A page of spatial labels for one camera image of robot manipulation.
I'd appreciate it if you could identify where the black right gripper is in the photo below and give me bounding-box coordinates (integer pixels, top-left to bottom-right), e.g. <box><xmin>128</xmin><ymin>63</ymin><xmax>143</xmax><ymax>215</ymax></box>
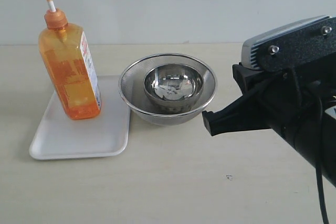
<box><xmin>202</xmin><ymin>54</ymin><xmax>335</xmax><ymax>136</ymax></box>

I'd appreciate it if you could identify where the orange pump soap bottle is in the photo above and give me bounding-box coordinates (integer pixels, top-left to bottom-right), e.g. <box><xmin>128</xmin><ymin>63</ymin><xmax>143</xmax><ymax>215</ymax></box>
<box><xmin>38</xmin><ymin>0</ymin><xmax>102</xmax><ymax>120</ymax></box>

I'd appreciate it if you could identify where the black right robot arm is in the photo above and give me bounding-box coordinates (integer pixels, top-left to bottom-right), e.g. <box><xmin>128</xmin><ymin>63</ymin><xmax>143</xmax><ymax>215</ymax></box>
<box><xmin>202</xmin><ymin>55</ymin><xmax>335</xmax><ymax>184</ymax></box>

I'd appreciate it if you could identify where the small stainless steel bowl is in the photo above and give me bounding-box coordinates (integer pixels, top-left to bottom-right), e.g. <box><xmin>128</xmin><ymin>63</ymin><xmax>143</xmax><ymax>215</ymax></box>
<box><xmin>143</xmin><ymin>63</ymin><xmax>204</xmax><ymax>108</ymax></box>

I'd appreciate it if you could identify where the steel mesh colander bowl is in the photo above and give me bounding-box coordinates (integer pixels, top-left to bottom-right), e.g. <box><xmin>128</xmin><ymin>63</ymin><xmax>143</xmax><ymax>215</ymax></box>
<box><xmin>119</xmin><ymin>53</ymin><xmax>218</xmax><ymax>126</ymax></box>

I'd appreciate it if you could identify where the white rectangular plastic tray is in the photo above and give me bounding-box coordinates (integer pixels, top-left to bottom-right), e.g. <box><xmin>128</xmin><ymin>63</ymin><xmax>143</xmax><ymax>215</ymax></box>
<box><xmin>29</xmin><ymin>75</ymin><xmax>130</xmax><ymax>160</ymax></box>

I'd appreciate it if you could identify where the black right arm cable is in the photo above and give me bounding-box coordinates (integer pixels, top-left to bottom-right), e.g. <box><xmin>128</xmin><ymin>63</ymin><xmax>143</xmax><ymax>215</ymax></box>
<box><xmin>285</xmin><ymin>69</ymin><xmax>330</xmax><ymax>224</ymax></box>

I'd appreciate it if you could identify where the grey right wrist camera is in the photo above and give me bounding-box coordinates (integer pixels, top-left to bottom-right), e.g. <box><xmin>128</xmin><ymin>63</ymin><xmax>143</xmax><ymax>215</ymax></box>
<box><xmin>240</xmin><ymin>15</ymin><xmax>335</xmax><ymax>72</ymax></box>

